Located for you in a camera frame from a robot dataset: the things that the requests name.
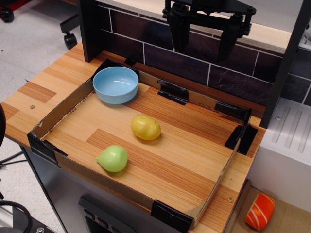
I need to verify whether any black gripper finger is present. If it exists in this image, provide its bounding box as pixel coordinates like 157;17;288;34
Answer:
169;10;191;52
217;20;242;62

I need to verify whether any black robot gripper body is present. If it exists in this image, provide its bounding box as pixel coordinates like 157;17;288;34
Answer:
162;0;257;38

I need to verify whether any green plastic pear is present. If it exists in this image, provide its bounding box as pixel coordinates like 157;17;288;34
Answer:
95;145;128;172

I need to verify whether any light blue bowl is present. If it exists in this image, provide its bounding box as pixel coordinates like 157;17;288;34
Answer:
93;67;139;104

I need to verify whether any black office chair base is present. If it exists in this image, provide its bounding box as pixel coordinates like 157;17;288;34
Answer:
60;14;79;50

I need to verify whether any yellow plastic potato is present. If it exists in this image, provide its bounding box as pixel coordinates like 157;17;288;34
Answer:
131;115;161;141

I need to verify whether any white ribbed plastic box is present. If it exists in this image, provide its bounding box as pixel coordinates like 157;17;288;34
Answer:
248;98;311;211

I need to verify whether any black caster wheel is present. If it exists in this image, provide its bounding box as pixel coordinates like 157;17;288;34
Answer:
0;6;14;23

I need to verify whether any orange salmon sushi toy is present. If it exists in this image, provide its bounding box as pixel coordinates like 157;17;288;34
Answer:
245;193;276;230

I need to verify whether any dark upright post right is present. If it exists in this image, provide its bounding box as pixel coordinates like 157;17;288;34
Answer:
260;0;311;129

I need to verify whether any dark upright post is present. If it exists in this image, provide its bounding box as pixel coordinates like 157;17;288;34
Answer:
77;0;111;62
260;0;311;129

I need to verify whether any dark upright post left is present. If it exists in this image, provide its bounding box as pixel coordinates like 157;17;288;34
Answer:
77;0;111;62

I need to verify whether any black cable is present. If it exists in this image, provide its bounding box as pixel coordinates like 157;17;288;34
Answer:
0;200;33;233

